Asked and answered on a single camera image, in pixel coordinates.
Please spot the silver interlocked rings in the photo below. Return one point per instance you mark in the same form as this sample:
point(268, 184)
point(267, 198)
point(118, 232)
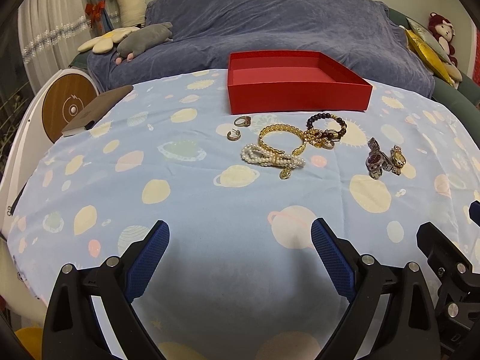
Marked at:
point(329, 143)

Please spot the white curtain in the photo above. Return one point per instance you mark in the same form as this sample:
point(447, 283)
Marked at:
point(50, 31)

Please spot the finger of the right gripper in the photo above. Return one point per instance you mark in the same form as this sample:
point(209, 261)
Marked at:
point(474, 212)
point(446, 261)

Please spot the blue-grey bed blanket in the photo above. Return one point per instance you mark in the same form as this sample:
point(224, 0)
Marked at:
point(357, 33)

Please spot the yellow cushion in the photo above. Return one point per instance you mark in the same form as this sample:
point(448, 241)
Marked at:
point(432, 61)

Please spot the gold chain bangle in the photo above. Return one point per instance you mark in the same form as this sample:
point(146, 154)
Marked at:
point(275, 137)

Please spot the grey-green cushion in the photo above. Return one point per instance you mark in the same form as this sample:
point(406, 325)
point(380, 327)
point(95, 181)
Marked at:
point(438, 44)

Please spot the planet print blue tablecloth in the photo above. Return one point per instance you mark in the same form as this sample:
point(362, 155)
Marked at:
point(240, 278)

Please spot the red cardboard tray box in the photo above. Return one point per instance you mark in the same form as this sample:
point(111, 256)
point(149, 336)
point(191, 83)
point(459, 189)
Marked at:
point(268, 81)

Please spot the grey plush toy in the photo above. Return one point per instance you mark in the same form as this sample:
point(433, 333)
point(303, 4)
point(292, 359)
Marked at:
point(143, 39)

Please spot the red ribbon bow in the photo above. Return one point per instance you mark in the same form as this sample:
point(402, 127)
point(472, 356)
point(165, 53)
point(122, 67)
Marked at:
point(94, 12)

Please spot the white round wooden-faced device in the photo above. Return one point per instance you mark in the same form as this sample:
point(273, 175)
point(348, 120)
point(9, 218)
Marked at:
point(61, 98)

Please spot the flower-shaped cream cushion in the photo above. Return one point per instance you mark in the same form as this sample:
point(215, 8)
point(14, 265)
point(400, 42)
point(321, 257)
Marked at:
point(105, 43)

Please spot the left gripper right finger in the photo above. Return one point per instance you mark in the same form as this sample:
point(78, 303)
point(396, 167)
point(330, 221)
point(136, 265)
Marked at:
point(408, 329)

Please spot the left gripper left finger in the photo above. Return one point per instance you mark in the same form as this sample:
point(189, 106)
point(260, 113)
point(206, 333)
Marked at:
point(72, 330)

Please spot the gold wristwatch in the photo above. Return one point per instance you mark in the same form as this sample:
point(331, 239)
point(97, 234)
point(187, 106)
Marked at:
point(398, 160)

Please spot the green sofa frame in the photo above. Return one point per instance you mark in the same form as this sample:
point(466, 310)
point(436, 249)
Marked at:
point(467, 91)

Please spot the red monkey plush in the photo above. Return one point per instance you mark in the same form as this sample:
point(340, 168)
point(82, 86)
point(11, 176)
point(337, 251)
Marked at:
point(443, 31)

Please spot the gold ring red stone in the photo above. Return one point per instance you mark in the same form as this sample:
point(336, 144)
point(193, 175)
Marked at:
point(242, 121)

